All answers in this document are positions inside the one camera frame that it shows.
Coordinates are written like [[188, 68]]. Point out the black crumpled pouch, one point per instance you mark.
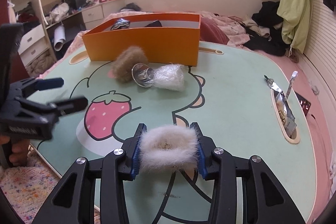
[[120, 24]]

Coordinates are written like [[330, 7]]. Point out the white desk with drawers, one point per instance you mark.
[[51, 27]]

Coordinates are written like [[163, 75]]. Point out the brown fur scrunchie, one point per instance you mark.
[[122, 66]]

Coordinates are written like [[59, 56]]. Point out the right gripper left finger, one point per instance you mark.
[[72, 199]]

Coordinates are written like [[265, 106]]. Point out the orange cardboard box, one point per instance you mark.
[[164, 37]]

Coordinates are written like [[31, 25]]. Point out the clear plastic wrapped cup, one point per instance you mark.
[[170, 77]]

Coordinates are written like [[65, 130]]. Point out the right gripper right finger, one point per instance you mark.
[[265, 200]]

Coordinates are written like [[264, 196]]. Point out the green hanging cloth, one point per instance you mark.
[[295, 27]]

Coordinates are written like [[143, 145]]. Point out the phone on bed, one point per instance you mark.
[[305, 104]]

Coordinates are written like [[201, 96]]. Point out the snack wrapper in slot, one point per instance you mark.
[[281, 100]]

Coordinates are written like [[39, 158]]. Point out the red corduroy pillow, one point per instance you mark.
[[210, 32]]

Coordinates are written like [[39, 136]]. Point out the green cartoon lap table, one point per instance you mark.
[[225, 94]]

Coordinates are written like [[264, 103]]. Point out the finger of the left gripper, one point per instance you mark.
[[69, 106], [46, 84]]

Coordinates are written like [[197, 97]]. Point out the white fur scrunchie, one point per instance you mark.
[[168, 147]]

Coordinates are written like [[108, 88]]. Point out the black clothes pile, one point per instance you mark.
[[264, 30]]

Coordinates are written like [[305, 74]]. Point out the pink floral quilt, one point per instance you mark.
[[230, 26]]

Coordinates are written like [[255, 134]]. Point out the person hand holding gripper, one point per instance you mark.
[[19, 151]]

